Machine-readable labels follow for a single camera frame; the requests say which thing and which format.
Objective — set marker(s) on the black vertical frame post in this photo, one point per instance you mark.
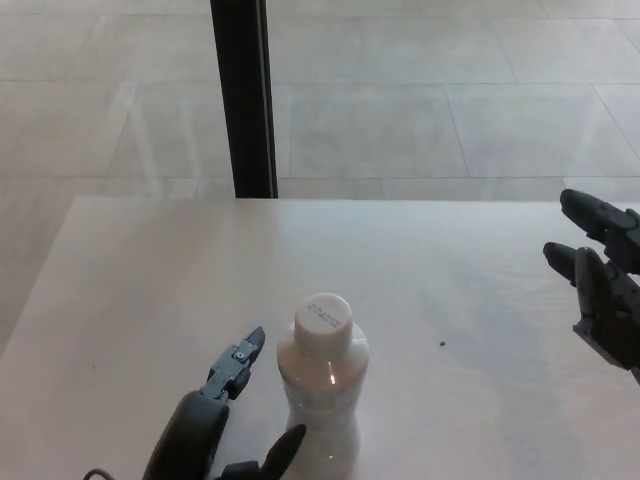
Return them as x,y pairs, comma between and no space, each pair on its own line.
246,100

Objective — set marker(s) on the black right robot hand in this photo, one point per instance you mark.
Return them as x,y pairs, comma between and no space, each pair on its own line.
617,300

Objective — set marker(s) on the white screw bottle cap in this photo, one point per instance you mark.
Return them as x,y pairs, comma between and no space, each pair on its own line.
324,320

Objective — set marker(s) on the white plastic bottle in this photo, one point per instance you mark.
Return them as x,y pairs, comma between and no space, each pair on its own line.
322,400

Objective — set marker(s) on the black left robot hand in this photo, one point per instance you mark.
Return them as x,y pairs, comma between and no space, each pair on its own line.
192,435

